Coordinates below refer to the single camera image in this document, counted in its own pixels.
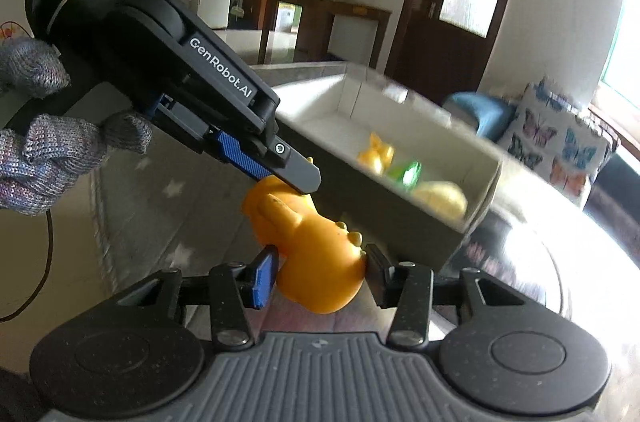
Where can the large orange rubber animal toy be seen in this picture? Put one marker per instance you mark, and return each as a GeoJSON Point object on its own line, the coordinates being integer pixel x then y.
{"type": "Point", "coordinates": [320, 262]}

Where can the window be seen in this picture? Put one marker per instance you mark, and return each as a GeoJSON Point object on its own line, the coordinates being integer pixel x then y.
{"type": "Point", "coordinates": [625, 37]}

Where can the dark blue sofa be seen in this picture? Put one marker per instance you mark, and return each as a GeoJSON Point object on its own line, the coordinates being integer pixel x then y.
{"type": "Point", "coordinates": [615, 187]}

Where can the brown wooden sideboard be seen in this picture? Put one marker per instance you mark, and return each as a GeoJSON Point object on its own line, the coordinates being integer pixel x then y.
{"type": "Point", "coordinates": [320, 22]}

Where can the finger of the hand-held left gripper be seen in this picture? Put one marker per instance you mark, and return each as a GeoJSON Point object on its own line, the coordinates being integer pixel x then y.
{"type": "Point", "coordinates": [292, 169]}
{"type": "Point", "coordinates": [240, 155]}

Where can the round glass turntable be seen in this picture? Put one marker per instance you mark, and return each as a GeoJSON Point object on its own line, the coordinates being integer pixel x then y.
{"type": "Point", "coordinates": [550, 262]}

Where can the green packet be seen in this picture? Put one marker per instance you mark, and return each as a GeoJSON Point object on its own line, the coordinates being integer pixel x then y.
{"type": "Point", "coordinates": [406, 174]}

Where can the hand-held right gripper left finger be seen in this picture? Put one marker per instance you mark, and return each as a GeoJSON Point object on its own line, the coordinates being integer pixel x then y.
{"type": "Point", "coordinates": [262, 278]}

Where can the small orange rubber animal toy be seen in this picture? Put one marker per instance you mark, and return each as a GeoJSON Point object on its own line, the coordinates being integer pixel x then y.
{"type": "Point", "coordinates": [376, 155]}

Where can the butterfly print pillow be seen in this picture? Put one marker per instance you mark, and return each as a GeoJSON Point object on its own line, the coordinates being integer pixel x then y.
{"type": "Point", "coordinates": [550, 142]}

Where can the grey cardboard box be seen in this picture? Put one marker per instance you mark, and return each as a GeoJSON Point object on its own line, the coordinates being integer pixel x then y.
{"type": "Point", "coordinates": [400, 222]}

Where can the person's left hand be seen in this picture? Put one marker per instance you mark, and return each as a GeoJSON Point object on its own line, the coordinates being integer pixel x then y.
{"type": "Point", "coordinates": [45, 162]}

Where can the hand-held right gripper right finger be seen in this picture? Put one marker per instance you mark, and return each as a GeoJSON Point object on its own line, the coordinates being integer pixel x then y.
{"type": "Point", "coordinates": [381, 282]}

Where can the yellow plush chick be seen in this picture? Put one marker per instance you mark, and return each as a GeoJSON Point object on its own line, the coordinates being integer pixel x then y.
{"type": "Point", "coordinates": [442, 199]}

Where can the blue cushion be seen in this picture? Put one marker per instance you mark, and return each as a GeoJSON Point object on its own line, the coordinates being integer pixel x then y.
{"type": "Point", "coordinates": [475, 115]}

